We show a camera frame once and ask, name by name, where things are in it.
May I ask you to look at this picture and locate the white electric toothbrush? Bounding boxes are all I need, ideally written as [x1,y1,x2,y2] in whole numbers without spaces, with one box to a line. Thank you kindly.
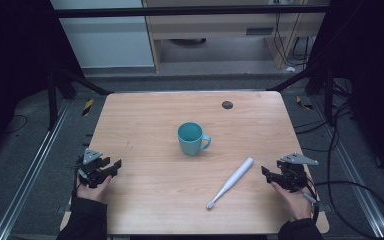
[206,157,255,210]

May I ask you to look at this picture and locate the person's right hand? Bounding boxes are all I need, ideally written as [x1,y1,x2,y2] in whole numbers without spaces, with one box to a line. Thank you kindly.
[270,181,314,222]

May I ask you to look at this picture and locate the person's left hand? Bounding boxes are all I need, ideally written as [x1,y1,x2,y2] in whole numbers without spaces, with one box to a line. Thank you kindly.
[76,175,113,203]

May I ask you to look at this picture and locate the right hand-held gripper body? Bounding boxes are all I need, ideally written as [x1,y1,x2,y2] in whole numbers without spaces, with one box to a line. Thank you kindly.
[276,152,320,194]

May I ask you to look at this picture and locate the black horizontal bar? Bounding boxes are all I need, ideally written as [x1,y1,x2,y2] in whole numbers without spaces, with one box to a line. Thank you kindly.
[51,4,330,19]

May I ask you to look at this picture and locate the bundle of hanging black cables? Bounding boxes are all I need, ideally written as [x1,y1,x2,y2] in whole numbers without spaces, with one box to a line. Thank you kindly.
[273,12,315,68]

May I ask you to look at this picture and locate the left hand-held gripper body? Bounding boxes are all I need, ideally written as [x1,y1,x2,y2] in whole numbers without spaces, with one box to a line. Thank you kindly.
[76,148,111,189]

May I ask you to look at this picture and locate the black metal stand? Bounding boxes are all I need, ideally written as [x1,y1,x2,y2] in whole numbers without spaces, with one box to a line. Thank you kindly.
[265,61,336,127]
[45,64,115,132]

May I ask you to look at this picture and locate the light wooden desk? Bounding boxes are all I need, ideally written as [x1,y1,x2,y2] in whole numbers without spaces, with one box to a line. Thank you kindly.
[141,0,332,73]

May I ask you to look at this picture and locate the yellow black tape strip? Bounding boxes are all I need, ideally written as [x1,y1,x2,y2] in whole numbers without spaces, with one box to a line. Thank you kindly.
[295,95,314,111]
[81,98,95,117]

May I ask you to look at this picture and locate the teal mug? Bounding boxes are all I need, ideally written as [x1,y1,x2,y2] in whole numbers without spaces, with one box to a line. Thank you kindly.
[177,121,212,157]

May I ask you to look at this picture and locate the white cabinet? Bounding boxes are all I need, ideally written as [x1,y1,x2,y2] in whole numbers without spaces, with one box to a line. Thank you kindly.
[49,0,156,70]

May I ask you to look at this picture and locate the long black looping cable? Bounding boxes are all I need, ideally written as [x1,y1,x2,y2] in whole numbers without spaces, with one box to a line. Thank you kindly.
[312,109,384,240]

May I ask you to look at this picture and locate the dark curtain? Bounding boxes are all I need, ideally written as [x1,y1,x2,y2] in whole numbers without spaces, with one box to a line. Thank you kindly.
[308,0,384,184]
[0,0,85,161]

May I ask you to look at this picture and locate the black floor cables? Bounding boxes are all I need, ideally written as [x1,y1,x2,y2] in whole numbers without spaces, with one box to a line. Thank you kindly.
[293,79,354,154]

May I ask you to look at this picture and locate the thin black floor cable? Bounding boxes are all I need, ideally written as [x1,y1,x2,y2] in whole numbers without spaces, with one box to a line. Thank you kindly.
[3,114,29,136]

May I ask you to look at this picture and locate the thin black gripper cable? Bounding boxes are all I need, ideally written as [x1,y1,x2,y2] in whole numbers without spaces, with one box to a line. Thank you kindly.
[71,162,81,198]

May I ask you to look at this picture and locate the aluminium floor rail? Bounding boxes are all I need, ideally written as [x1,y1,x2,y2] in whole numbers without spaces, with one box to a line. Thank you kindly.
[0,99,72,240]
[311,94,384,240]

